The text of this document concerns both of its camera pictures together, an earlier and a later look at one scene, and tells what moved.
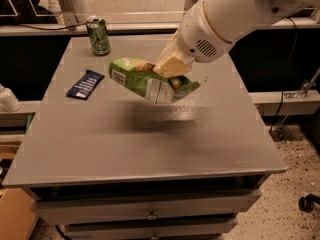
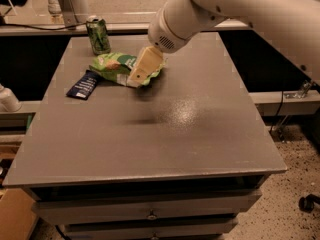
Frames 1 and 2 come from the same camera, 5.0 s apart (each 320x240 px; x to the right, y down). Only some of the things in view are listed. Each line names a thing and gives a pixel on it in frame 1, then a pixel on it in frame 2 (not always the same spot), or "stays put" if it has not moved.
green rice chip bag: (141, 78) → (118, 67)
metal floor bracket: (301, 93) stays put
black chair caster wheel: (306, 204) stays put
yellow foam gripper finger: (174, 65) → (149, 60)
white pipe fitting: (8, 100) stays put
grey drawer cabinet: (105, 162) stays put
